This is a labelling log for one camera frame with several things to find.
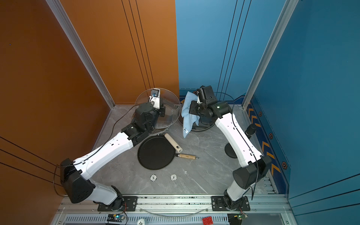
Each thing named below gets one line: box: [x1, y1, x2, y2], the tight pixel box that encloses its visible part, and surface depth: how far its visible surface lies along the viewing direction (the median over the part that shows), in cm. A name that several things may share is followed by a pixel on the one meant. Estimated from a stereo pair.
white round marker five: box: [150, 173, 158, 182], surface depth 84 cm
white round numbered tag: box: [136, 218, 146, 225], surface depth 65 cm
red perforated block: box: [202, 216, 214, 225], surface depth 69 cm
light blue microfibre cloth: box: [181, 91, 201, 139], surface depth 77 cm
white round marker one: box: [170, 174, 178, 181], surface depth 84 cm
